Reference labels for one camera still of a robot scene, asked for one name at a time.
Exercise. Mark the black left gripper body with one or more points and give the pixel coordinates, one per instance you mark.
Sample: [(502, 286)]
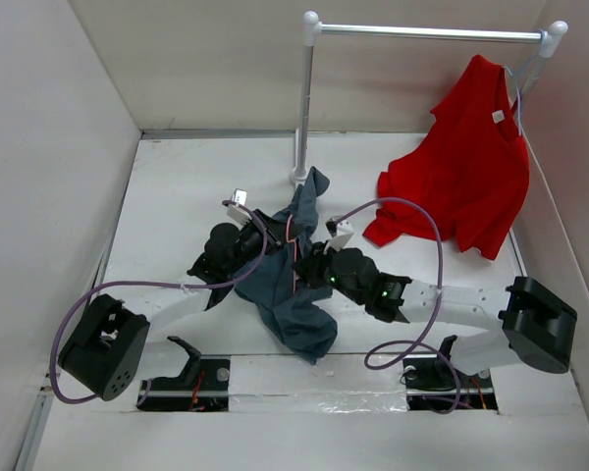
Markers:
[(252, 236)]

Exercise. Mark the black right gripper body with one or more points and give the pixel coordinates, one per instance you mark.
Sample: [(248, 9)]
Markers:
[(321, 263)]

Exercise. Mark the pink wire hanger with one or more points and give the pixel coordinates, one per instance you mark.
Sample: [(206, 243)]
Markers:
[(294, 233)]

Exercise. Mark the blue-grey t shirt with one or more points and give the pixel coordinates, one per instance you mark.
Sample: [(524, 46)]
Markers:
[(286, 305)]

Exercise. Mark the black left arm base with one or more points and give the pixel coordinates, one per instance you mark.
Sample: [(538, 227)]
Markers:
[(174, 376)]

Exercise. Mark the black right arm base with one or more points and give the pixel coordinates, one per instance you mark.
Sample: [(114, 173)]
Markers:
[(430, 386)]

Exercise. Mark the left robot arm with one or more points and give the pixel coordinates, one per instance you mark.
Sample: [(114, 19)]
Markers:
[(101, 339)]

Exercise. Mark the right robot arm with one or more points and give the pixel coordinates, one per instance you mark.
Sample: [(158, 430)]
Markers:
[(522, 323)]

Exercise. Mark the red t shirt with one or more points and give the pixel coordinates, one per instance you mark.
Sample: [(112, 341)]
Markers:
[(468, 178)]

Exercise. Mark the white clothes rack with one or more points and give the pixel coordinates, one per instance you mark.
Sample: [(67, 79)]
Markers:
[(368, 78)]

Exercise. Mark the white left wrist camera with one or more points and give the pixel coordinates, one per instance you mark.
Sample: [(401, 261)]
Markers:
[(235, 207)]

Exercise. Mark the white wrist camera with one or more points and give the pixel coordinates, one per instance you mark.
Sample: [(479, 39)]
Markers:
[(235, 207), (341, 231)]

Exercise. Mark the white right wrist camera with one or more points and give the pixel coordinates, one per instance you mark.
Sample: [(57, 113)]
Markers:
[(341, 231)]

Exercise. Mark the light blue wire hanger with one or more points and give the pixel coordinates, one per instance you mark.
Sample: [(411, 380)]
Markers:
[(518, 75)]

